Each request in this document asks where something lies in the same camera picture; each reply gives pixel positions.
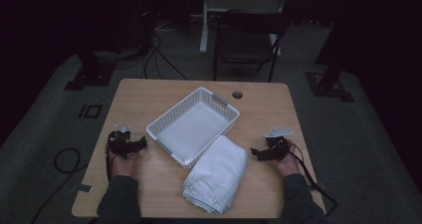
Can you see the black stand base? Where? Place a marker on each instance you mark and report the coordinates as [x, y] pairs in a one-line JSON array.
[[91, 74], [328, 88]]

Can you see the black folding chair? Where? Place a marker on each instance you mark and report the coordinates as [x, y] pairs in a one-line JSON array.
[[244, 44]]

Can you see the white cloth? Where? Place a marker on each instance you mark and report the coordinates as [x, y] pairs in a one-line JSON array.
[[215, 174]]

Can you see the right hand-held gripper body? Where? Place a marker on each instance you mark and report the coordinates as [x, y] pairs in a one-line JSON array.
[[277, 147]]

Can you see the person's right hand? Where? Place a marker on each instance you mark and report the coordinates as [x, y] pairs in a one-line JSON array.
[[289, 164]]

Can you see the person's left hand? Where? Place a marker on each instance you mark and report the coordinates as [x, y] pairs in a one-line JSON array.
[[124, 166]]

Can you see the white plastic basket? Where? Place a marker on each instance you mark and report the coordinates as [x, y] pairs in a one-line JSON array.
[[192, 131]]

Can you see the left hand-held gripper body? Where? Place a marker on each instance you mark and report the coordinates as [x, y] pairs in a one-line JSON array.
[[121, 145]]

